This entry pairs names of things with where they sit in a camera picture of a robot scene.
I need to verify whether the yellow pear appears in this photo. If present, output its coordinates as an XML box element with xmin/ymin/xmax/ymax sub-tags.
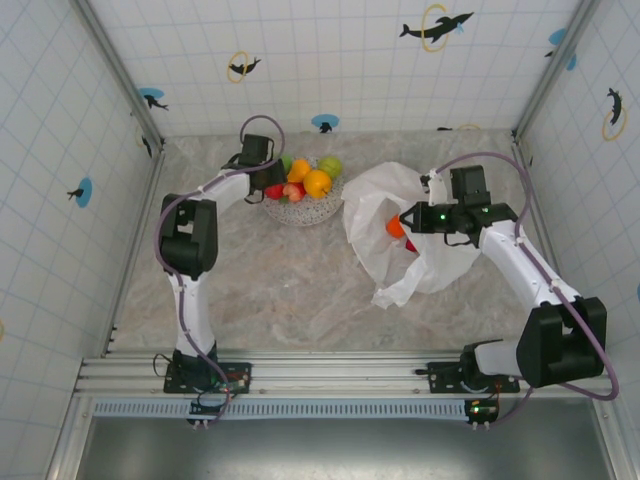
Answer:
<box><xmin>285</xmin><ymin>158</ymin><xmax>312</xmax><ymax>185</ymax></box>

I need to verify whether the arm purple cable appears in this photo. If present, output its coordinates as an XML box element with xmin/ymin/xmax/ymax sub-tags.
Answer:
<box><xmin>427</xmin><ymin>151</ymin><xmax>621</xmax><ymax>429</ymax></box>
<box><xmin>157</xmin><ymin>114</ymin><xmax>287</xmax><ymax>426</ymax></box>

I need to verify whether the large yellow orange fruit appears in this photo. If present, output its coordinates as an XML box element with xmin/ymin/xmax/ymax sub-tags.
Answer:
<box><xmin>303</xmin><ymin>169</ymin><xmax>333</xmax><ymax>197</ymax></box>

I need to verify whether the grey metal panel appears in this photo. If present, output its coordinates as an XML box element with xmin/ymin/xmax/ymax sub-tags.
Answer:
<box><xmin>74</xmin><ymin>417</ymin><xmax>617</xmax><ymax>480</ymax></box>

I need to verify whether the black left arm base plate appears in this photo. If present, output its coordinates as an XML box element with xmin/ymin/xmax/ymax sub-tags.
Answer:
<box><xmin>163</xmin><ymin>362</ymin><xmax>253</xmax><ymax>395</ymax></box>

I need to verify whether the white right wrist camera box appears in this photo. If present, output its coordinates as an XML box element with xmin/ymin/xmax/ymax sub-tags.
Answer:
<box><xmin>419</xmin><ymin>169</ymin><xmax>452</xmax><ymax>207</ymax></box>

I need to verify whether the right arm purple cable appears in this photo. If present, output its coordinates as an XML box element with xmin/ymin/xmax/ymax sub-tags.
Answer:
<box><xmin>427</xmin><ymin>151</ymin><xmax>621</xmax><ymax>429</ymax></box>

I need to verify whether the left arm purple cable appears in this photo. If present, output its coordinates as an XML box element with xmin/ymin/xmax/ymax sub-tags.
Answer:
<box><xmin>157</xmin><ymin>114</ymin><xmax>287</xmax><ymax>426</ymax></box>

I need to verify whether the aluminium corner post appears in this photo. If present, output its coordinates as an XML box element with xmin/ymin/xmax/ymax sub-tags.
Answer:
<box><xmin>73</xmin><ymin>0</ymin><xmax>165</xmax><ymax>152</ymax></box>
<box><xmin>513</xmin><ymin>0</ymin><xmax>602</xmax><ymax>141</ymax></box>

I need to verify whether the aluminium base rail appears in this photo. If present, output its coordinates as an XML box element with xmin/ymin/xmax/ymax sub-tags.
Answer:
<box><xmin>74</xmin><ymin>351</ymin><xmax>619</xmax><ymax>399</ymax></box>

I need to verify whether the white slotted cable duct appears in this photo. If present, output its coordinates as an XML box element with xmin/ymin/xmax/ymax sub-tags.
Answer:
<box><xmin>92</xmin><ymin>398</ymin><xmax>474</xmax><ymax>419</ymax></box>

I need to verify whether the white plastic bag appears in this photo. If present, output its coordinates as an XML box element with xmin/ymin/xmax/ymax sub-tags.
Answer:
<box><xmin>341</xmin><ymin>160</ymin><xmax>484</xmax><ymax>311</ymax></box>

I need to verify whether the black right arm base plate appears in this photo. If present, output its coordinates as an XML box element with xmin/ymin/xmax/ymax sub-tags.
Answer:
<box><xmin>416</xmin><ymin>360</ymin><xmax>521</xmax><ymax>394</ymax></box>

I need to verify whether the aluminium table side rail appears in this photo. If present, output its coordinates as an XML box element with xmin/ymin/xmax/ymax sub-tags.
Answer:
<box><xmin>102</xmin><ymin>148</ymin><xmax>167</xmax><ymax>357</ymax></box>
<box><xmin>511</xmin><ymin>132</ymin><xmax>590</xmax><ymax>357</ymax></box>

